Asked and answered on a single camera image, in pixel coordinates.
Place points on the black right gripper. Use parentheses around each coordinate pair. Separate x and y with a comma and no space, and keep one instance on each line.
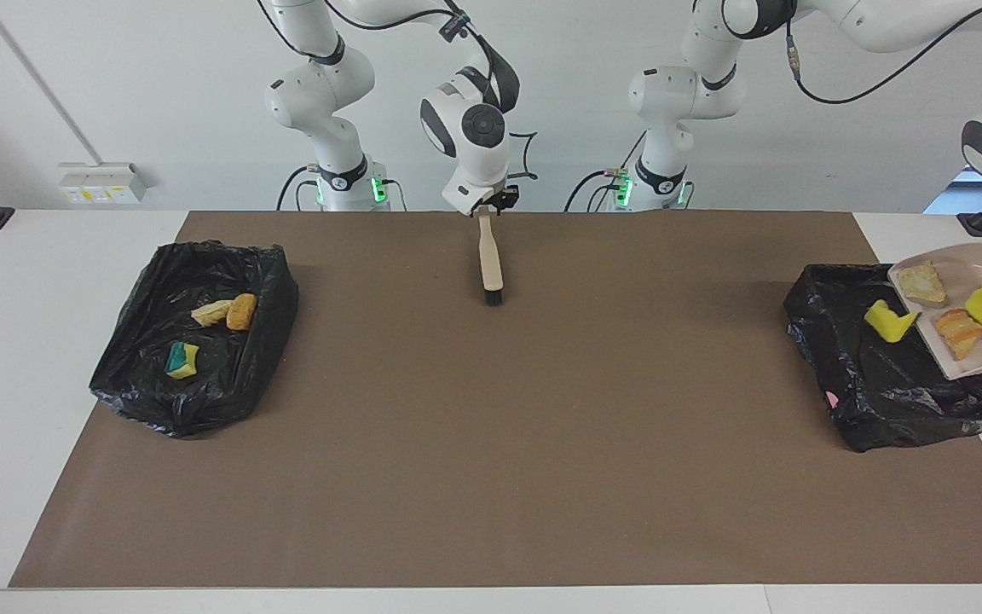
(498,198)

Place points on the beige hand brush black bristles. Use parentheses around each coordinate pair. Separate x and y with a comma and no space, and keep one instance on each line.
(489,264)

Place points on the brown bread roll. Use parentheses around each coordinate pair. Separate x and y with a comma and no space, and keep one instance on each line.
(241,312)

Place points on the orange striped croissant piece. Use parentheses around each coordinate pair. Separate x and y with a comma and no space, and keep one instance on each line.
(960,333)
(212,314)

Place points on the yellow sponge wedge green backing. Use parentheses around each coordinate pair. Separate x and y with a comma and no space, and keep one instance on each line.
(181,360)

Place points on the notched yellow sponge piece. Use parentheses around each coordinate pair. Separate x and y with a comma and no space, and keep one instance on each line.
(887,322)

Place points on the pale torn bread chunk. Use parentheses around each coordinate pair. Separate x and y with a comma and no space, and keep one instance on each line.
(921,283)

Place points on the beige plastic dustpan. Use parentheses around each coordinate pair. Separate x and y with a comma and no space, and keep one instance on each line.
(981,358)

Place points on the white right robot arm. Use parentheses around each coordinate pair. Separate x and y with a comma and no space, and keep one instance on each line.
(474,136)

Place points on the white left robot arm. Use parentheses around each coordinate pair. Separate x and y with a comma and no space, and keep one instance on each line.
(687,94)

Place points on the black bag lined bin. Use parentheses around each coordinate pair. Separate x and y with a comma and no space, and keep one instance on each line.
(201,392)

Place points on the black bin with pink scrap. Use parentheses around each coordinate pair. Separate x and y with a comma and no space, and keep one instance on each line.
(883,384)

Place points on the brown table mat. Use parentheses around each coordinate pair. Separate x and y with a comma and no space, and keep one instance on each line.
(491,529)

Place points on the white wall socket box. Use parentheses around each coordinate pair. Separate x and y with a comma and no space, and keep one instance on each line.
(99,183)

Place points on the white wall conduit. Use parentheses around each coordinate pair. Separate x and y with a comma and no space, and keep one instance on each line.
(11,43)

